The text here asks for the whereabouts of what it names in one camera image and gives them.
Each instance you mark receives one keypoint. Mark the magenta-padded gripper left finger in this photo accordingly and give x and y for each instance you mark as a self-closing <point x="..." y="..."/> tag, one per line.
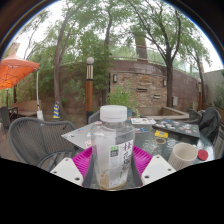
<point x="68" y="170"/>

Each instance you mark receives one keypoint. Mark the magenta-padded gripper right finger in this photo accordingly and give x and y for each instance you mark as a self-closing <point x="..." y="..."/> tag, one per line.
<point x="156" y="168"/>

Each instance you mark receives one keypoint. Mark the clear plastic white-capped drink bottle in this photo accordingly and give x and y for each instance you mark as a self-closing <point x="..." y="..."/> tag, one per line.
<point x="111" y="150"/>

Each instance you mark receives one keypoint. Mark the white ribbed mug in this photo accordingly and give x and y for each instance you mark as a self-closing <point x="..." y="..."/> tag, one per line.
<point x="181" y="156"/>

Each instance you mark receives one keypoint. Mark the yellow card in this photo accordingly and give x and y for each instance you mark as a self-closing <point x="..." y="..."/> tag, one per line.
<point x="161" y="134"/>

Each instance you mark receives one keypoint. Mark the blue sticker sheet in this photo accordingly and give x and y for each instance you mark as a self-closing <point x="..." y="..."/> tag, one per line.
<point x="141" y="130"/>

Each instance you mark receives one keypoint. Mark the black laptop with stickers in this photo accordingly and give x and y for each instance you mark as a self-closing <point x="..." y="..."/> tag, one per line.
<point x="176" y="128"/>

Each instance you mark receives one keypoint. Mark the grey wicker armchair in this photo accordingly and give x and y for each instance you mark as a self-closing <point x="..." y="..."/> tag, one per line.
<point x="94" y="117"/>
<point x="36" y="136"/>

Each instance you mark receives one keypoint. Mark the flat round red coaster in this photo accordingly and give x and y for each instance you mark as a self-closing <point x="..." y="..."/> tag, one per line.
<point x="202" y="155"/>

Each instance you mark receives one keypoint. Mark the white printed booklet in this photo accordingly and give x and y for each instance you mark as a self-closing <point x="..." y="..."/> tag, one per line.
<point x="143" y="121"/>

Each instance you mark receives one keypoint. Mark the blue yellow striped cone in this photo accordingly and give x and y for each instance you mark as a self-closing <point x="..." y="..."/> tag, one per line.
<point x="56" y="110"/>

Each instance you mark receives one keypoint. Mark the white umbrella base weight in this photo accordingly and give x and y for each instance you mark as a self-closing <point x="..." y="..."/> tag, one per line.
<point x="40" y="115"/>

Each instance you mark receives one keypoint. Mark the black jacket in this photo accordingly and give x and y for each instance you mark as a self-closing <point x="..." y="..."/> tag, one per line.
<point x="210" y="123"/>

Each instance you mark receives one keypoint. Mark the wooden bench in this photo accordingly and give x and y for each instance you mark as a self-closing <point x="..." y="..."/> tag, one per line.
<point x="28" y="108"/>

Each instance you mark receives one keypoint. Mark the green plant in blue pot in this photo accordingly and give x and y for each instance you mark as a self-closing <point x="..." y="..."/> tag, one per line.
<point x="120" y="98"/>

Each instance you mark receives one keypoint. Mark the dark wicker chair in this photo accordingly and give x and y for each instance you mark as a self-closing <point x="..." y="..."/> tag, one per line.
<point x="4" y="118"/>

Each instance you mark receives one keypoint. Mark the forked dark-trunk tree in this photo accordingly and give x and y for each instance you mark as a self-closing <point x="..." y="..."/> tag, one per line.
<point x="169" y="80"/>

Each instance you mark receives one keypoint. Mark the tall tree with leaning trunk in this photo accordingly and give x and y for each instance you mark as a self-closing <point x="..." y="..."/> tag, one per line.
<point x="57" y="73"/>

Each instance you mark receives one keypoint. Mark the orange patio umbrella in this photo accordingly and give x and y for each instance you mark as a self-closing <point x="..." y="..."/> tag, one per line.
<point x="15" y="70"/>

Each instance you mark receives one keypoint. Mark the grey wall box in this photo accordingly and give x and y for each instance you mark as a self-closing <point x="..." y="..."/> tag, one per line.
<point x="175" y="101"/>

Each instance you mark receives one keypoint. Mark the wooden lamp post, globe light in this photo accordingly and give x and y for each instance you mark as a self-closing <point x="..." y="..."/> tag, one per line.
<point x="89" y="93"/>
<point x="200" y="95"/>

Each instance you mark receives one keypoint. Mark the black wall lamp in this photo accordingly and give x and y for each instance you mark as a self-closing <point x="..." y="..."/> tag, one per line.
<point x="115" y="78"/>
<point x="164" y="82"/>

